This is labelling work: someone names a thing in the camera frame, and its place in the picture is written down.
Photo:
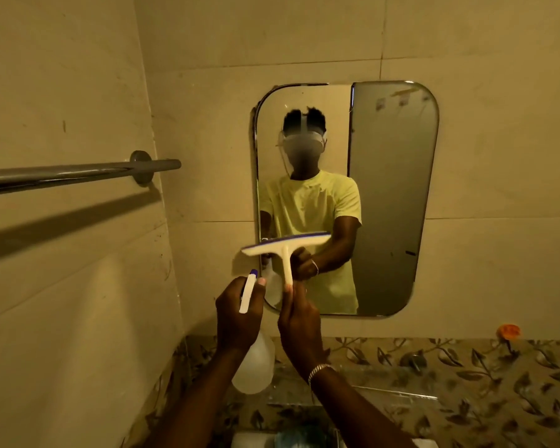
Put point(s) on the person's left thumb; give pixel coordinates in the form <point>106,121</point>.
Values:
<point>258,296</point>

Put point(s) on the person's right thumb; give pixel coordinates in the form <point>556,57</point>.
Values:
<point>285,300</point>

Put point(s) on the person's left forearm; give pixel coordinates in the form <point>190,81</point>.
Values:
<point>193,405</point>

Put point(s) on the person's right hand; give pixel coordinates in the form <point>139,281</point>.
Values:
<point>301,331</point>

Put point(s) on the white squeegee with blue blade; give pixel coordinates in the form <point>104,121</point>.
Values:
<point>285,244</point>

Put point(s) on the rounded wall mirror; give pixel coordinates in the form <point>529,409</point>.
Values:
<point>392,195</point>

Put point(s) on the person's left hand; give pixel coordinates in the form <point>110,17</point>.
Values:
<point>233,321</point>

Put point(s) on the person's right forearm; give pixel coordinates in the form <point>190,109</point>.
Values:
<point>354,415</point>

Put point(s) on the chrome towel bar mount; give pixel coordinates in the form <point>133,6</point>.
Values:
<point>142,156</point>

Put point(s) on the chrome towel bar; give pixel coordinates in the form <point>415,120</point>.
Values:
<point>51,174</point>

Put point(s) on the orange round wall hook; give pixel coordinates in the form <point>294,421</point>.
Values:
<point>509,331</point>

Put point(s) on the clear glass shelf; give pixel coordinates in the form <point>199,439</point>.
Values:
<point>392,394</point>

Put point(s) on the white spray bottle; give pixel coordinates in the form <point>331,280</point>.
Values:
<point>256,366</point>

